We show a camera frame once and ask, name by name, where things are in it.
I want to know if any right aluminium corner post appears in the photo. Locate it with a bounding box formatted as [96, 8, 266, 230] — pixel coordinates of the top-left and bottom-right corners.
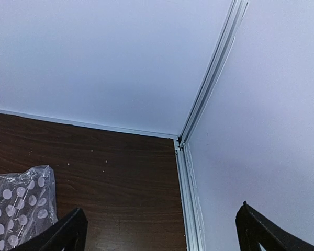
[174, 0, 250, 250]

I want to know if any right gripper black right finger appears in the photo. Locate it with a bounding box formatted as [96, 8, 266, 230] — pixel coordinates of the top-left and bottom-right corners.
[235, 201, 314, 251]

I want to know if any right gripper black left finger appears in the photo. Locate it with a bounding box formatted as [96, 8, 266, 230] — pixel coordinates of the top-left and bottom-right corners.
[15, 208, 88, 251]

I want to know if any clear polka dot zip bag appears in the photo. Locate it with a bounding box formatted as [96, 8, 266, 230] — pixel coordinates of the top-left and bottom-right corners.
[0, 165, 58, 250]

